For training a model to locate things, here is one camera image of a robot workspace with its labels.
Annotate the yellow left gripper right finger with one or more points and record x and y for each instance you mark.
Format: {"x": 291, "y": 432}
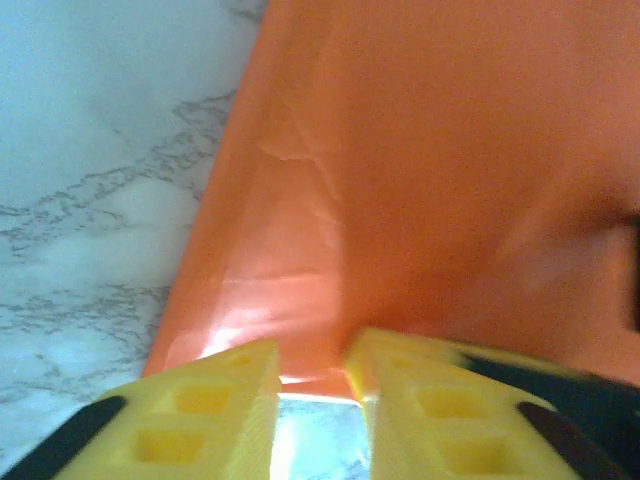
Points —
{"x": 425, "y": 425}

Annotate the orange wrapping paper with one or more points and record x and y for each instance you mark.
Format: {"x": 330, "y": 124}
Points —
{"x": 425, "y": 150}

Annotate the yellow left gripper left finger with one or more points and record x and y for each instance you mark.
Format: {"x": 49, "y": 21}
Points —
{"x": 200, "y": 430}

